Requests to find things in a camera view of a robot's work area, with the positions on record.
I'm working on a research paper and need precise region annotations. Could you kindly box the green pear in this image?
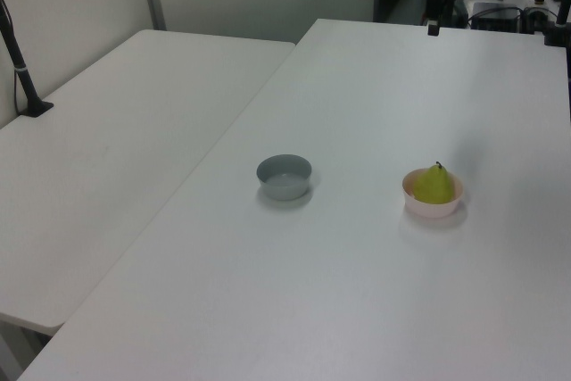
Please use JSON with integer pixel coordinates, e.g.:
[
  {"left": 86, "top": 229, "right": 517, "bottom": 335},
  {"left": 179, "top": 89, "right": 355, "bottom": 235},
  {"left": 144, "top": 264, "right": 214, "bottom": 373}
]
[{"left": 410, "top": 161, "right": 456, "bottom": 205}]

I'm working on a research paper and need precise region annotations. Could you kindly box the pink bowl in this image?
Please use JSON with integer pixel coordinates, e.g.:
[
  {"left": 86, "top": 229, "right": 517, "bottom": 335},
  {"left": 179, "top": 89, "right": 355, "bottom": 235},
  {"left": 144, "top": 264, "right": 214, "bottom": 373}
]
[{"left": 401, "top": 168, "right": 465, "bottom": 219}]

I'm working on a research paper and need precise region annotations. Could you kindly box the grey bowl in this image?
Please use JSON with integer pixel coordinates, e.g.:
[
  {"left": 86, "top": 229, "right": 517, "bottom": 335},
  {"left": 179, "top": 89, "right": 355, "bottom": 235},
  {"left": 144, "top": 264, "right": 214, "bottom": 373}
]
[{"left": 255, "top": 153, "right": 313, "bottom": 202}]

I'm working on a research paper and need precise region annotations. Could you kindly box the black computer box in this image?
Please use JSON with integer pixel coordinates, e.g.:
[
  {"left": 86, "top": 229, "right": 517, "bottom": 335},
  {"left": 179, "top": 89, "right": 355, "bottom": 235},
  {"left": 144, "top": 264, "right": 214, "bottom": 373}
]
[{"left": 467, "top": 1, "right": 524, "bottom": 33}]

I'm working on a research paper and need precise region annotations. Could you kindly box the black camera stand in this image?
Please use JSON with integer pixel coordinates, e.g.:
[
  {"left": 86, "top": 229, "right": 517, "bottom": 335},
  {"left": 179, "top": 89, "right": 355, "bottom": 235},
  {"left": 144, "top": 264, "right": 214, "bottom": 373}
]
[{"left": 542, "top": 0, "right": 571, "bottom": 48}]

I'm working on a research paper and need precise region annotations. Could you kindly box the black camera pole with base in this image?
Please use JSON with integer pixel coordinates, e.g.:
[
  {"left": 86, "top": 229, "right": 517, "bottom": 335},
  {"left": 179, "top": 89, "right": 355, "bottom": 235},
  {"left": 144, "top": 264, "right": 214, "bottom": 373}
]
[{"left": 0, "top": 0, "right": 55, "bottom": 119}]

